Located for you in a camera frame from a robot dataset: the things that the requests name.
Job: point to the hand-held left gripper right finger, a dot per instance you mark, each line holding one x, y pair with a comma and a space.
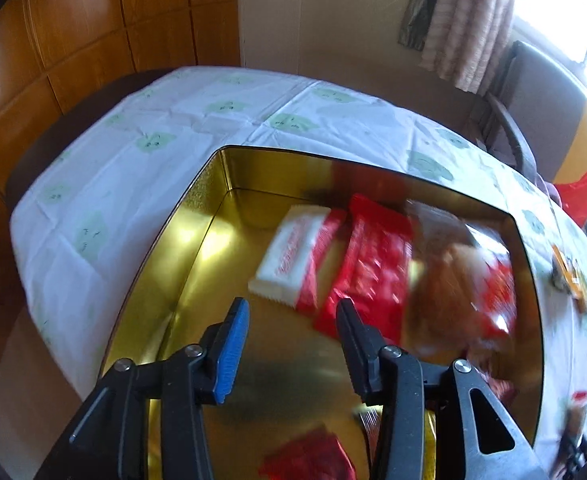
358, 360

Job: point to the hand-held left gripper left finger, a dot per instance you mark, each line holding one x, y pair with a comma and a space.
231, 355

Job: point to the gold tin box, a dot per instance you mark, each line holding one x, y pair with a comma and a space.
283, 375

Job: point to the plain red snack packet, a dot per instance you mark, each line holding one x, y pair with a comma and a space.
373, 270
308, 455

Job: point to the white red snack packet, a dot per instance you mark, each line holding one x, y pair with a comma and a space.
288, 255

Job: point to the clear bag of bread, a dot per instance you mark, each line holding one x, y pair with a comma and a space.
453, 280

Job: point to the dark red snack packet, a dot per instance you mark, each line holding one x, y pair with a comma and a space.
579, 410

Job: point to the clear yellow snack packet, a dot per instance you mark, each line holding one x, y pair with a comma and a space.
568, 272

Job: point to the white cloud print tablecloth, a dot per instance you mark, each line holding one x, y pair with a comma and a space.
148, 160

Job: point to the purple cloth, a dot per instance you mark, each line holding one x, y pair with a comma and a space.
551, 192

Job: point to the red plastic bag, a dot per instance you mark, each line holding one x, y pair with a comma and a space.
581, 195

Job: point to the grey chair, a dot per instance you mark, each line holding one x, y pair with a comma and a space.
538, 90

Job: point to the beige striped curtain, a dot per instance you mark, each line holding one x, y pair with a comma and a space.
468, 25

